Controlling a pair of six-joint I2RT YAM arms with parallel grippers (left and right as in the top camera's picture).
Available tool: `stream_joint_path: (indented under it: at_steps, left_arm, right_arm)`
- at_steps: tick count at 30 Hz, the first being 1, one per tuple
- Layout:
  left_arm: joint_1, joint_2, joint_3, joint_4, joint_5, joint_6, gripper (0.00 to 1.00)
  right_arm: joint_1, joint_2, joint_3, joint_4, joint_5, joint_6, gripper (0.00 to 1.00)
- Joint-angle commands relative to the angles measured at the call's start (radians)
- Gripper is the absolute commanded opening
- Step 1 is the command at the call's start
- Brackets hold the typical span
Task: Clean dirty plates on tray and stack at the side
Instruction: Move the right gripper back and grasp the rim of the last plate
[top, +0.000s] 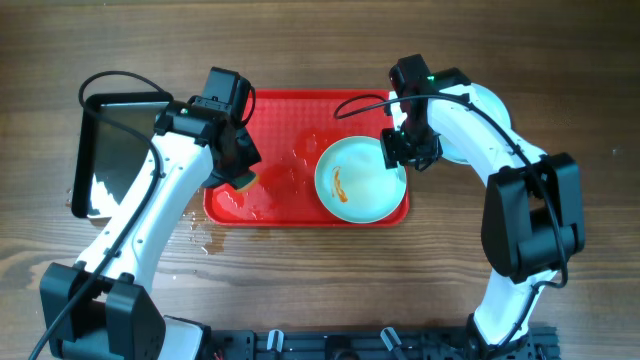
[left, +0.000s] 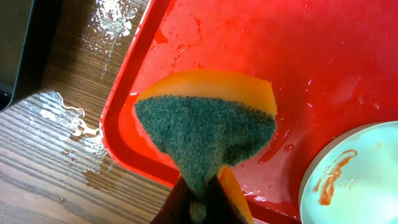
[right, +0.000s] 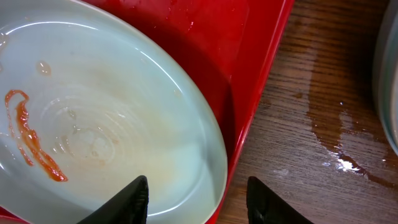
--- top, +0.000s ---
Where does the green orange sponge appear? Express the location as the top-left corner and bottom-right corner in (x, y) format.
(232, 171), (259, 192)

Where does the light blue plate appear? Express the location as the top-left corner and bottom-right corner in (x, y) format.
(314, 136), (408, 224)
(440, 83), (512, 165)

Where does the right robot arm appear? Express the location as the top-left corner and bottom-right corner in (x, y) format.
(380, 54), (585, 359)

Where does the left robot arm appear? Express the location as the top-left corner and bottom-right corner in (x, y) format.
(30, 68), (261, 359)

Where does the red plastic tray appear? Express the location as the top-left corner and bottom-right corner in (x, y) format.
(203, 89), (393, 228)

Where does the black tray with water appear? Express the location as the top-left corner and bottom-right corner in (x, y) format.
(70, 92), (173, 218)

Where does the black mounting rail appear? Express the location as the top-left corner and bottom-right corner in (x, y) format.
(199, 325), (559, 360)

